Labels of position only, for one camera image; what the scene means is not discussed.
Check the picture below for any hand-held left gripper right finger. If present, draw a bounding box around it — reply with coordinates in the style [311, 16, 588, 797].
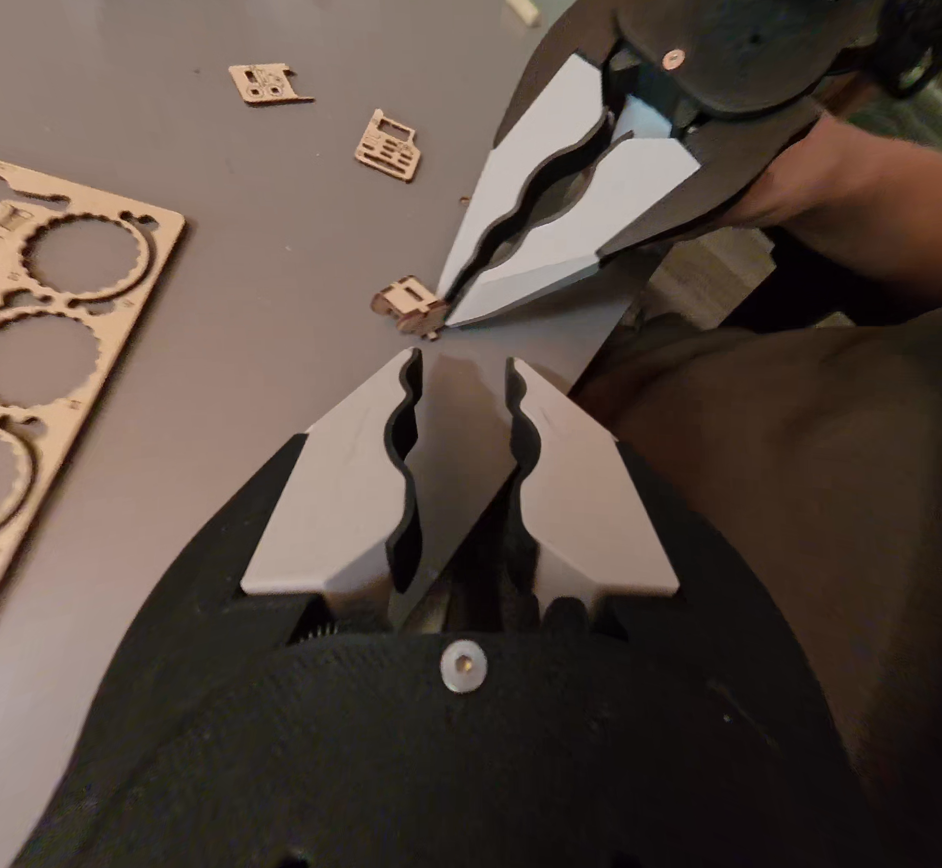
[505, 358, 680, 623]

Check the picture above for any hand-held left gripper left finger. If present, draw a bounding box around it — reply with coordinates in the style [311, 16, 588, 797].
[240, 348, 424, 617]

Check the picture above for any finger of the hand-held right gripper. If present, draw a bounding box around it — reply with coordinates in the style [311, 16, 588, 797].
[446, 98, 700, 328]
[439, 53, 613, 300]

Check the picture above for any small assembled wooden puzzle part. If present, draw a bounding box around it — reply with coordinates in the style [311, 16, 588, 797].
[370, 276, 450, 341]

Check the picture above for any grey desk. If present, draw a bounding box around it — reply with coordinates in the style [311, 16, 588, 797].
[0, 0, 663, 868]

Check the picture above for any flat wooden piece with slots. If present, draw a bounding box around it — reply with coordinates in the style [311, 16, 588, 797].
[355, 109, 422, 182]

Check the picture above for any person's dark brown clothing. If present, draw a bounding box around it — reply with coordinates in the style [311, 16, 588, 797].
[570, 309, 942, 832]

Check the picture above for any flat wooden piece with notch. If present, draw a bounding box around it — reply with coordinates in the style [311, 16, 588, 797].
[228, 63, 315, 106]

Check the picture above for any laser-cut wooden puzzle sheet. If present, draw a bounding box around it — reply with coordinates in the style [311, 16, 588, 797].
[0, 160, 187, 582]

